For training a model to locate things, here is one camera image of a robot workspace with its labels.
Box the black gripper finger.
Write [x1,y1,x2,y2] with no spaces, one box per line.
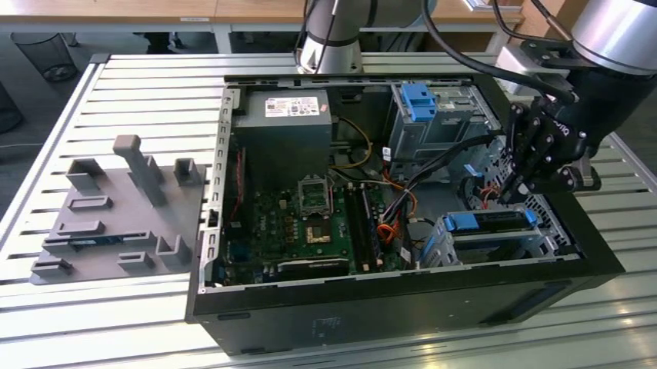
[495,102,559,205]
[516,162,602,204]

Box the red yellow disk power wire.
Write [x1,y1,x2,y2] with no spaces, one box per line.
[474,182,503,199]

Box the hard disk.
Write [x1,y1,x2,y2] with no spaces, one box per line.
[439,209,539,234]

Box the metal disk bay cage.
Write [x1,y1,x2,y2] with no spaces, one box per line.
[418,207,582,269]

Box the black RAM slot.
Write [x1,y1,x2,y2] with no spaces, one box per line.
[341,182,365,274]

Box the black case fan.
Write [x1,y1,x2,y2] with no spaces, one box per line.
[458,173,502,211]

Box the grey metal drive cage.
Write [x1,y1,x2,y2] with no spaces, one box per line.
[384,82,507,176]

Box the wooden cabinet panel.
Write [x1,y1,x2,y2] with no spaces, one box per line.
[504,0,586,55]

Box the blue plastic drive latch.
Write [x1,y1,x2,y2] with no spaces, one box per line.
[402,82,438,123]

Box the green RAM stick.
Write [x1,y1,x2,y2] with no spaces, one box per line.
[357,183,384,270]
[64,237,124,248]

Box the metal socket cover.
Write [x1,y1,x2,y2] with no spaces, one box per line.
[296,175,333,217]

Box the CPU socket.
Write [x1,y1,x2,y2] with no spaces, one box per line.
[303,222,333,246]

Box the grey power supply box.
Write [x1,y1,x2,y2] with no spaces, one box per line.
[231,88,333,193]

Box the black expansion card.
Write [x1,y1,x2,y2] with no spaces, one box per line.
[275,256,352,281]

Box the black PC case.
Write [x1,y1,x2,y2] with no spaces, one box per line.
[184,71,626,357]

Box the green motherboard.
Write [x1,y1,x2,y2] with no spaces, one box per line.
[224,180,415,286]

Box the grey parts rack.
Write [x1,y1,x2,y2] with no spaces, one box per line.
[29,134,211,286]

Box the black mesh waste basket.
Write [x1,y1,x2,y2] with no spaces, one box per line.
[9,32,77,81]

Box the long black cable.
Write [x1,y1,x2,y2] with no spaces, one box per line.
[402,132,507,188]

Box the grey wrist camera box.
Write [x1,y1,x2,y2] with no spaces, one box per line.
[495,38,580,97]

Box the thin orange wire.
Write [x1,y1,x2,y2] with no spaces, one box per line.
[398,187,419,231]

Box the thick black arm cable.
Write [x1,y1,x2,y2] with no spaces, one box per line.
[420,0,579,103]

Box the black wire bundle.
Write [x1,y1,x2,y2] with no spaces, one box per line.
[380,190,412,224]

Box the thin white wire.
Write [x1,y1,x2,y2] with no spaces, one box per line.
[352,178,407,192]

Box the yellow black wire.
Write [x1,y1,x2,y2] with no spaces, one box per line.
[327,116,375,171]

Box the orange flat data cable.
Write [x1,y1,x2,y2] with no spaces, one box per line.
[375,224,407,244]

